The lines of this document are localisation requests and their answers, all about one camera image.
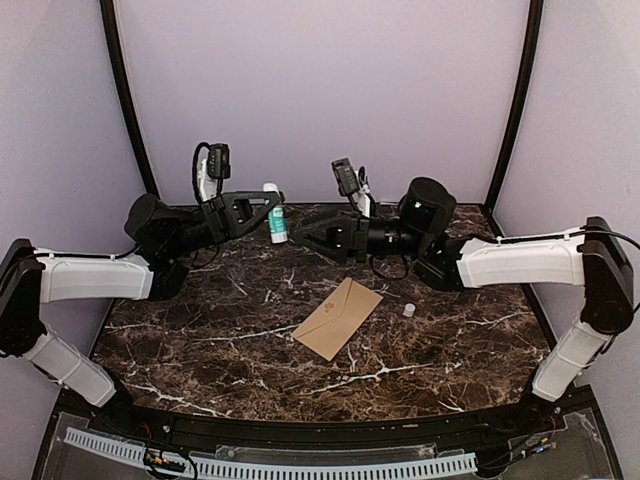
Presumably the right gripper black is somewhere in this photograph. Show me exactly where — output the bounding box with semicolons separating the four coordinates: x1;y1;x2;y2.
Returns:
291;208;431;265

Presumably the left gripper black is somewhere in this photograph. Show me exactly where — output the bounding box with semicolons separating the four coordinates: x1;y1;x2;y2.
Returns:
162;189;284;258

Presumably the green glue stick white cap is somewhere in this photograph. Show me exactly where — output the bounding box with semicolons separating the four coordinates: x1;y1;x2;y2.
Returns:
268;200;288;244

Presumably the brown paper envelope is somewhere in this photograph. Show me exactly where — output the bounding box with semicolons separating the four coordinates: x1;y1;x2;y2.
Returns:
292;277;383;361

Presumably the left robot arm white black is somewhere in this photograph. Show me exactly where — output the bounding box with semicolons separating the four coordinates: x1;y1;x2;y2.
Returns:
1;191;283;436

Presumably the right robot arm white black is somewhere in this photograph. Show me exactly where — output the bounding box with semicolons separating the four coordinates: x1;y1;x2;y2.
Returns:
293;177;638;434

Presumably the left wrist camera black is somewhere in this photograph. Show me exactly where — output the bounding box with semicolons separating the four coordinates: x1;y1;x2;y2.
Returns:
206;143;231;180

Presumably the left black frame post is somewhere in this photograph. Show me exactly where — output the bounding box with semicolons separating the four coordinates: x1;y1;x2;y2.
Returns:
99;0;159;196

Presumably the black frame post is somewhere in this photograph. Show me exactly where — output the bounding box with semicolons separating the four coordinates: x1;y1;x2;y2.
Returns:
99;0;159;196
484;0;544;213

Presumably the white slotted cable duct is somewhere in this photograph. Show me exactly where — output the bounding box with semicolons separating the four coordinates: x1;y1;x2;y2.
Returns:
64;427;477;479

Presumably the black front rail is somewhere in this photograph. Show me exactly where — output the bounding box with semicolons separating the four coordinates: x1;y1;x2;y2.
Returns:
46;386;600;452

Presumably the right black frame post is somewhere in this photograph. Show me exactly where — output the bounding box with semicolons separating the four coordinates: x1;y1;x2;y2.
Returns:
484;0;544;213

